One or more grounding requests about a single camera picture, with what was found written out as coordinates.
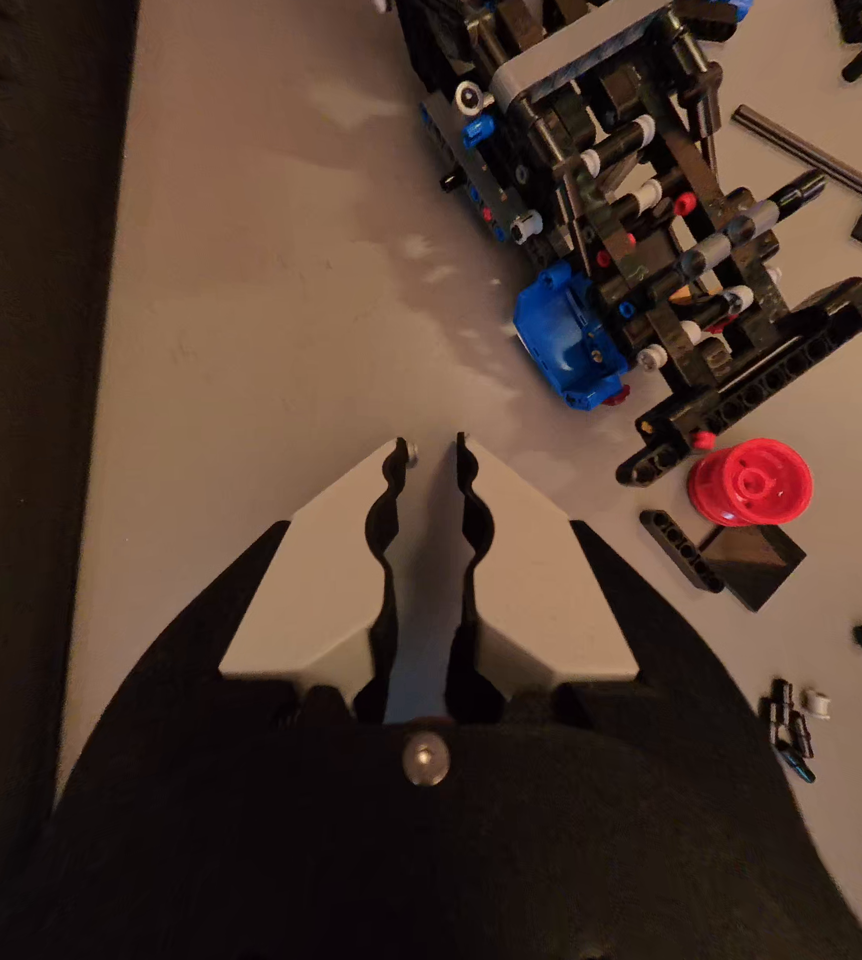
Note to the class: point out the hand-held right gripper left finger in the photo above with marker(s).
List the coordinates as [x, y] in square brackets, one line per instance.
[311, 600]

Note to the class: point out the black holed beam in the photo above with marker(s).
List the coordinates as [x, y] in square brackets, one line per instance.
[682, 551]

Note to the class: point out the black perforated panel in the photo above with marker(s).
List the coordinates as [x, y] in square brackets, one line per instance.
[26, 450]

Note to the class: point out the small white bush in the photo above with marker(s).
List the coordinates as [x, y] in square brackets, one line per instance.
[817, 703]

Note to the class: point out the grey desk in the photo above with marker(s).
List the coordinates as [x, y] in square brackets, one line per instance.
[251, 300]

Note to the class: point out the red wheel rim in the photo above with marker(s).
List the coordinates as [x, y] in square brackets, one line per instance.
[753, 480]

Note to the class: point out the long black axle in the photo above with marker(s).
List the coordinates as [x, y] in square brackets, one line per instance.
[805, 150]

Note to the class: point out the toy brick vehicle chassis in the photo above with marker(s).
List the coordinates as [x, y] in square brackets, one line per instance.
[566, 330]

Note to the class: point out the dark flat panel piece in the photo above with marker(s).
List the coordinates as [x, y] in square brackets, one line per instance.
[757, 562]

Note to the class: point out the black pin cluster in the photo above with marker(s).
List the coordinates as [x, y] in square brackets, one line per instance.
[787, 727]

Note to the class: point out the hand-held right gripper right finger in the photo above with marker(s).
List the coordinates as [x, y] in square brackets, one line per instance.
[543, 600]

